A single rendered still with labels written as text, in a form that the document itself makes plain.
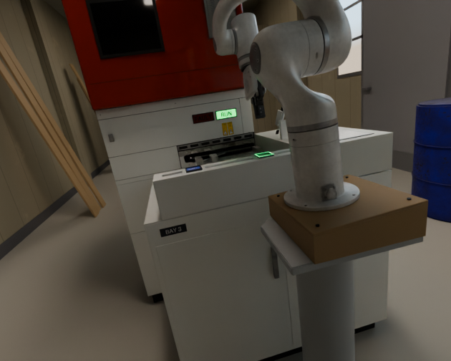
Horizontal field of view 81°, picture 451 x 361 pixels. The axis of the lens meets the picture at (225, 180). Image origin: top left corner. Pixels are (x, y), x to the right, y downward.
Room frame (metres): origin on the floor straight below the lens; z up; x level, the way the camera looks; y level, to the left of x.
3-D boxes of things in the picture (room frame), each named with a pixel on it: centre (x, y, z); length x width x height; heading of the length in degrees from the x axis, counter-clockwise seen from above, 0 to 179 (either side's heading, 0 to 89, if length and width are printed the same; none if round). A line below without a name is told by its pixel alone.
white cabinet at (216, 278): (1.19, -0.13, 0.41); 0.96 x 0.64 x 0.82; 100
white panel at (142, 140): (1.47, 0.19, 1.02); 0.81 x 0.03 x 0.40; 100
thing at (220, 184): (0.92, -0.03, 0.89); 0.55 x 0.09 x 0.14; 100
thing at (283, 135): (1.22, -0.29, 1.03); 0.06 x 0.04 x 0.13; 10
